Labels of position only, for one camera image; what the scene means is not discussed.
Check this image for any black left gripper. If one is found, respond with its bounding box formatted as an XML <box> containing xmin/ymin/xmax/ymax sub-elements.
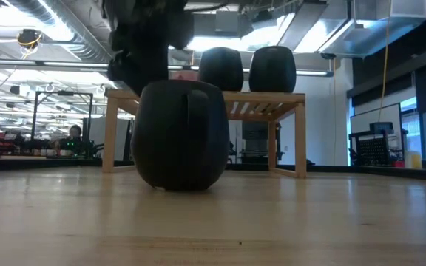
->
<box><xmin>105</xmin><ymin>35</ymin><xmax>170</xmax><ymax>97</ymax></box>

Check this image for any long ceiling light strip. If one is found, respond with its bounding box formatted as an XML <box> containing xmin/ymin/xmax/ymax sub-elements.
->
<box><xmin>0</xmin><ymin>58</ymin><xmax>335</xmax><ymax>78</ymax></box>

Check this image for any black mug red interior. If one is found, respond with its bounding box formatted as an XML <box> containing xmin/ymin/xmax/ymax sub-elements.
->
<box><xmin>130</xmin><ymin>78</ymin><xmax>231</xmax><ymax>192</ymax></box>

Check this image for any person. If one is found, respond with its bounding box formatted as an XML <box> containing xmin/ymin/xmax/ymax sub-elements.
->
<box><xmin>50</xmin><ymin>124</ymin><xmax>88</xmax><ymax>158</ymax></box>

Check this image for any black mug dark interior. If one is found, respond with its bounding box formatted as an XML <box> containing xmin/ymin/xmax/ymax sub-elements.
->
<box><xmin>248</xmin><ymin>45</ymin><xmax>297</xmax><ymax>94</ymax></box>

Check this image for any wooden slatted rack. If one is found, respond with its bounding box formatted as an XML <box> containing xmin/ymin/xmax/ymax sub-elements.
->
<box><xmin>101</xmin><ymin>87</ymin><xmax>308</xmax><ymax>180</ymax></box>

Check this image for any whiteboard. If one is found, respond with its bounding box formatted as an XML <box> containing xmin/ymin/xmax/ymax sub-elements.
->
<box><xmin>349</xmin><ymin>102</ymin><xmax>403</xmax><ymax>163</ymax></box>

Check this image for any yellow container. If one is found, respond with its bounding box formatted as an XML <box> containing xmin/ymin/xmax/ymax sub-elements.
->
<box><xmin>404</xmin><ymin>150</ymin><xmax>424</xmax><ymax>171</ymax></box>

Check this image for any black metal frame stand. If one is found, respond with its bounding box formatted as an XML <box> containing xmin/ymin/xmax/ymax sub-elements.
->
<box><xmin>30</xmin><ymin>89</ymin><xmax>95</xmax><ymax>151</ymax></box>

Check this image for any silver ceiling duct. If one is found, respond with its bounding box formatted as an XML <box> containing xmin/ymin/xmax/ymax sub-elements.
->
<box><xmin>4</xmin><ymin>0</ymin><xmax>115</xmax><ymax>64</ymax></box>

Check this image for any ceiling cable reel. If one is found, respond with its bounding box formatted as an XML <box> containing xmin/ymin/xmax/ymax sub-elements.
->
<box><xmin>16</xmin><ymin>28</ymin><xmax>43</xmax><ymax>50</ymax></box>

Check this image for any yellow hanging cable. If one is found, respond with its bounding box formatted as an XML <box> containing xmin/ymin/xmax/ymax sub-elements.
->
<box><xmin>376</xmin><ymin>0</ymin><xmax>393</xmax><ymax>112</ymax></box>

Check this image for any black wire cart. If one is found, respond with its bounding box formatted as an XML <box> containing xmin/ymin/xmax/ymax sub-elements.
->
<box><xmin>348</xmin><ymin>121</ymin><xmax>407</xmax><ymax>168</ymax></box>

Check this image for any black aluminium table frame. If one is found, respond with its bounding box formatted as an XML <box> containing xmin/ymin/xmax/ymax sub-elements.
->
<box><xmin>0</xmin><ymin>157</ymin><xmax>426</xmax><ymax>183</ymax></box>

